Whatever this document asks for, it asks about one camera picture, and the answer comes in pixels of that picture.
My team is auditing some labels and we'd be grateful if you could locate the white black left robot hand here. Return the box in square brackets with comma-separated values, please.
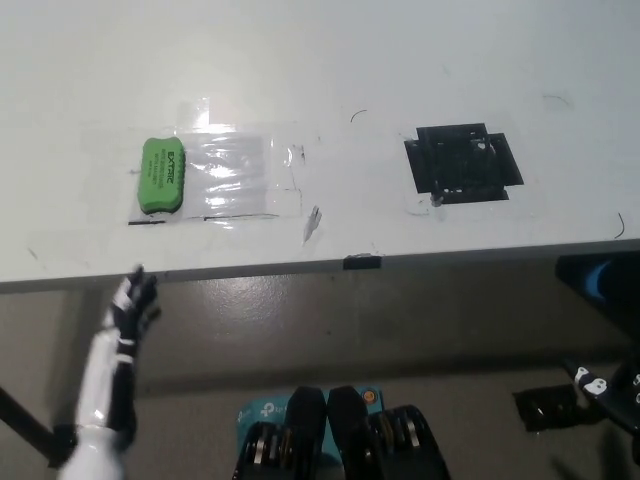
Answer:
[58, 264, 162, 480]

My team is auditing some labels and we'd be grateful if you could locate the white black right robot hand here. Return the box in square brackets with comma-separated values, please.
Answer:
[562, 355, 640, 436]

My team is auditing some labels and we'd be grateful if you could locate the green whiteboard eraser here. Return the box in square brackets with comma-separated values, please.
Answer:
[135, 135, 188, 217]

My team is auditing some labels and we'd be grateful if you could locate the black teal robot body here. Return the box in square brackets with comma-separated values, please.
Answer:
[229, 384, 452, 480]

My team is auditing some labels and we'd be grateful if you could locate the black table foot plate right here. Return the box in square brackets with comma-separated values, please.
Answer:
[513, 383, 596, 434]

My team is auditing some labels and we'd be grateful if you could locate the black table foot plate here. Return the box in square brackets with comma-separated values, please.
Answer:
[48, 423, 80, 469]
[513, 383, 596, 434]

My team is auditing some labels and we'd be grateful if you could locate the black table foot plate left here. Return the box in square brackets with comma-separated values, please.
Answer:
[48, 423, 80, 469]

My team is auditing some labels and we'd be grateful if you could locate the black table leg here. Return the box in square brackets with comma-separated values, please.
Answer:
[0, 384, 61, 459]

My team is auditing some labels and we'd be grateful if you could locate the black and blue object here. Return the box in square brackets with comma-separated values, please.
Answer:
[554, 253, 640, 321]

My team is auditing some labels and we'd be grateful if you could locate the clear tape patch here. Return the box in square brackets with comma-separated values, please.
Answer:
[124, 97, 306, 227]

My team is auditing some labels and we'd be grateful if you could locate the small clear tape scrap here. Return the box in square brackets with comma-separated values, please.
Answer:
[301, 204, 324, 246]

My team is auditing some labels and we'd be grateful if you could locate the black tape square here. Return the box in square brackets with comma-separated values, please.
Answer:
[403, 121, 525, 205]

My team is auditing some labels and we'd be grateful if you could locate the small black tape strip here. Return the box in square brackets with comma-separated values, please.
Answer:
[343, 254, 383, 272]

